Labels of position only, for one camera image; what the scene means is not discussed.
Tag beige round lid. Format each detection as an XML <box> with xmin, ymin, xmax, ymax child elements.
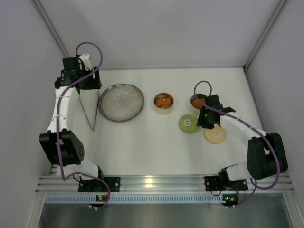
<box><xmin>204</xmin><ymin>125</ymin><xmax>227</xmax><ymax>144</ymax></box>

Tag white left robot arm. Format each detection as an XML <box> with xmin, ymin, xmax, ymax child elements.
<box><xmin>39</xmin><ymin>66</ymin><xmax>104</xmax><ymax>183</ymax></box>

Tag grey slotted cable duct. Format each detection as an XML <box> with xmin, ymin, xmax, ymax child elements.
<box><xmin>45</xmin><ymin>194</ymin><xmax>226</xmax><ymax>204</ymax></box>

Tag orange food piece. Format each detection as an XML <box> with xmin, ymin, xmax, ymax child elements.
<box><xmin>163</xmin><ymin>98</ymin><xmax>171</xmax><ymax>109</ymax></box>
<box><xmin>191</xmin><ymin>96</ymin><xmax>207</xmax><ymax>110</ymax></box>
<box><xmin>155</xmin><ymin>97</ymin><xmax>165</xmax><ymax>108</ymax></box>

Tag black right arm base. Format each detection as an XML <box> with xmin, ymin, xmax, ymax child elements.
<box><xmin>204</xmin><ymin>167</ymin><xmax>248</xmax><ymax>192</ymax></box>

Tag steel tongs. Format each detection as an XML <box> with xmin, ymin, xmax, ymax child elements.
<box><xmin>79</xmin><ymin>89</ymin><xmax>100</xmax><ymax>131</ymax></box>

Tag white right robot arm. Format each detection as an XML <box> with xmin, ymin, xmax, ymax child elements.
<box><xmin>197</xmin><ymin>95</ymin><xmax>288</xmax><ymax>190</ymax></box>

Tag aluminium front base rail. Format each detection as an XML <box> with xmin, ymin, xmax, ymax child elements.
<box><xmin>35</xmin><ymin>173</ymin><xmax>294</xmax><ymax>194</ymax></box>

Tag aluminium frame rail left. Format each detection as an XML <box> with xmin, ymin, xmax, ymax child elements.
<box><xmin>30</xmin><ymin>0</ymin><xmax>70</xmax><ymax>57</ymax></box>

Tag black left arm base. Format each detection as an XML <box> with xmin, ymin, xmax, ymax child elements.
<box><xmin>78</xmin><ymin>177</ymin><xmax>121</xmax><ymax>192</ymax></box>

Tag aluminium frame post right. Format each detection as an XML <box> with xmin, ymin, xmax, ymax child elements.
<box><xmin>243</xmin><ymin>0</ymin><xmax>292</xmax><ymax>71</ymax></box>

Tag speckled ceramic plate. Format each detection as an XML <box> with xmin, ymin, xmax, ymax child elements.
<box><xmin>98</xmin><ymin>84</ymin><xmax>144</xmax><ymax>123</ymax></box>

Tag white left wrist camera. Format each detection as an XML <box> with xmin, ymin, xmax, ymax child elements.
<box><xmin>79</xmin><ymin>54</ymin><xmax>93</xmax><ymax>71</ymax></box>

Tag steel lunch container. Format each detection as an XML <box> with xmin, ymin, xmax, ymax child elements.
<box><xmin>153</xmin><ymin>93</ymin><xmax>174</xmax><ymax>115</ymax></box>
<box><xmin>189</xmin><ymin>94</ymin><xmax>207</xmax><ymax>115</ymax></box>

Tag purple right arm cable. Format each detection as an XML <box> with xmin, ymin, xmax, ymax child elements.
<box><xmin>193</xmin><ymin>80</ymin><xmax>282</xmax><ymax>209</ymax></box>

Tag green round lid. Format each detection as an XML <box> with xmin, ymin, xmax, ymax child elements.
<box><xmin>178</xmin><ymin>114</ymin><xmax>200</xmax><ymax>134</ymax></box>

